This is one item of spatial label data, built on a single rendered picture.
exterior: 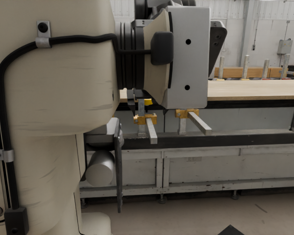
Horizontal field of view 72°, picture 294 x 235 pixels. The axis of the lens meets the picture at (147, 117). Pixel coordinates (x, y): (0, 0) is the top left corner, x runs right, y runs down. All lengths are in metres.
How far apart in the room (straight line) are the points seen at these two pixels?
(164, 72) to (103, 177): 0.20
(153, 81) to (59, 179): 0.15
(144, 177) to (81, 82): 1.53
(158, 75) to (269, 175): 1.86
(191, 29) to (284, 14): 10.13
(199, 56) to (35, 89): 0.17
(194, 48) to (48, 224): 0.23
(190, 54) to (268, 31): 9.75
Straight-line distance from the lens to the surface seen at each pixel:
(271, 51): 10.11
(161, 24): 0.24
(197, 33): 0.25
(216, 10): 9.06
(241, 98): 1.52
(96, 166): 0.34
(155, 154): 1.32
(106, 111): 0.18
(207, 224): 1.71
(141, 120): 1.19
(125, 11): 8.43
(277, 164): 2.03
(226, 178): 1.87
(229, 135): 1.35
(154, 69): 0.24
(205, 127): 0.99
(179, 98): 0.24
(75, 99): 0.17
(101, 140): 0.37
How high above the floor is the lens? 1.18
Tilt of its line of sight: 18 degrees down
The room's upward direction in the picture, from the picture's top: straight up
